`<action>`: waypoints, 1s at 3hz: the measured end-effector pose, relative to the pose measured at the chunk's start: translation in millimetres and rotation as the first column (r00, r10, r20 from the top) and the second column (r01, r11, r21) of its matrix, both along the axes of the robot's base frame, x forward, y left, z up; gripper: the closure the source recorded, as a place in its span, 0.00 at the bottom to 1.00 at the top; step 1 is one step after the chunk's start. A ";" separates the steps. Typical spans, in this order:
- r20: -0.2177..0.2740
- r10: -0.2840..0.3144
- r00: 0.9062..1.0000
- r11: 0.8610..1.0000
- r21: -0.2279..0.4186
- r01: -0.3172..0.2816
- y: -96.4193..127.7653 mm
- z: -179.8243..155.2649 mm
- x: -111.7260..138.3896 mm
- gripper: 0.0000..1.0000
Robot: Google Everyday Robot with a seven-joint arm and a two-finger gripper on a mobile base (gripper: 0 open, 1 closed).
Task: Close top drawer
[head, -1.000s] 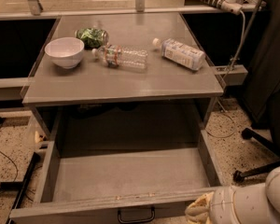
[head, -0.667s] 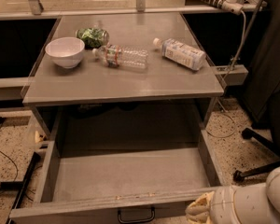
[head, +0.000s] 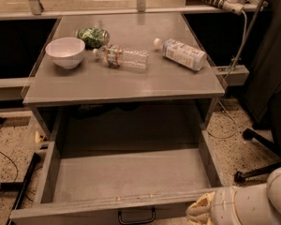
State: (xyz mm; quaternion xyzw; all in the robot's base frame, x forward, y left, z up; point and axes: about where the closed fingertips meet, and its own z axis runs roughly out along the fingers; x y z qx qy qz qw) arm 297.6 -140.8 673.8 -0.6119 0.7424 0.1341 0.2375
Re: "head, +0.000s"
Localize grey top drawer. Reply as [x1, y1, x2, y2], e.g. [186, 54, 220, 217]
[10, 102, 229, 225]

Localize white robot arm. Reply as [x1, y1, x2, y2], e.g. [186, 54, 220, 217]
[185, 168, 281, 225]

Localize grey cabinet with flat top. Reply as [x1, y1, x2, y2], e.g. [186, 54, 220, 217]
[21, 12, 229, 139]

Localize black office chair base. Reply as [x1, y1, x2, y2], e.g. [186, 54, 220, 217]
[233, 91, 281, 184]

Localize white labelled drink bottle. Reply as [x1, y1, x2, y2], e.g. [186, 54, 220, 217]
[154, 38, 207, 71]

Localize clear plastic water bottle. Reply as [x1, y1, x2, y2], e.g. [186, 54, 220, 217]
[93, 44, 149, 70]

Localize black bar on floor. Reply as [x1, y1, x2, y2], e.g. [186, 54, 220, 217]
[0, 152, 42, 225]

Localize white ceramic bowl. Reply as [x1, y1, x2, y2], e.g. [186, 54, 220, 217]
[45, 37, 85, 68]

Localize black metal drawer handle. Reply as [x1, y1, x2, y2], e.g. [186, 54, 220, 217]
[118, 208, 156, 225]

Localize white tool with coiled hose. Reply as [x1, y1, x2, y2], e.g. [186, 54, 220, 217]
[201, 0, 244, 15]

